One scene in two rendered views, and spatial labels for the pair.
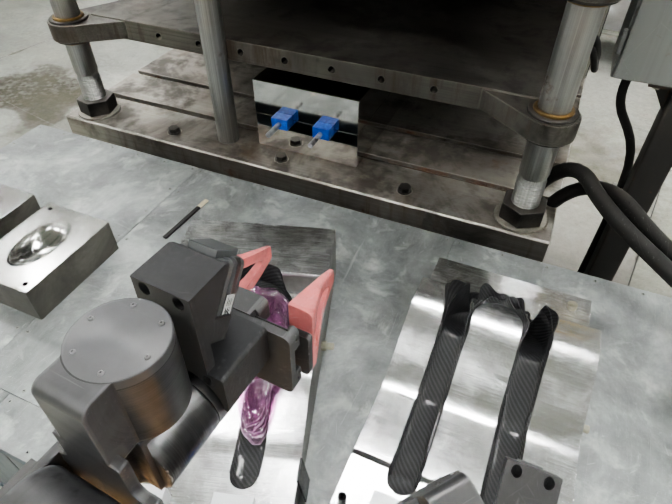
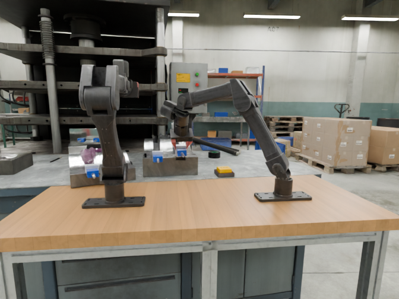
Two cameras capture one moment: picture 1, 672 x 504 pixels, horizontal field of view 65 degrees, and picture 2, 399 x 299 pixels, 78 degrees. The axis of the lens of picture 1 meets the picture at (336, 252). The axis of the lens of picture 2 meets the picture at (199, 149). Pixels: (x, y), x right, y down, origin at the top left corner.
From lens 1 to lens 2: 102 cm
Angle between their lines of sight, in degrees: 45
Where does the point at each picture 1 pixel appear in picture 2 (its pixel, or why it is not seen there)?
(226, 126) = (58, 146)
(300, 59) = (86, 119)
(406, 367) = (148, 149)
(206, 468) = not seen: hidden behind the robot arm
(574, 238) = not seen: hidden behind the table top
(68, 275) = (21, 163)
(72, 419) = (120, 61)
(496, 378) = (170, 146)
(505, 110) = (150, 120)
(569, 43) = (160, 99)
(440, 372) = (157, 148)
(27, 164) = not seen: outside the picture
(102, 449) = (123, 68)
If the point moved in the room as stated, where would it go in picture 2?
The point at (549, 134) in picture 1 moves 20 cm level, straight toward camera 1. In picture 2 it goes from (162, 120) to (162, 122)
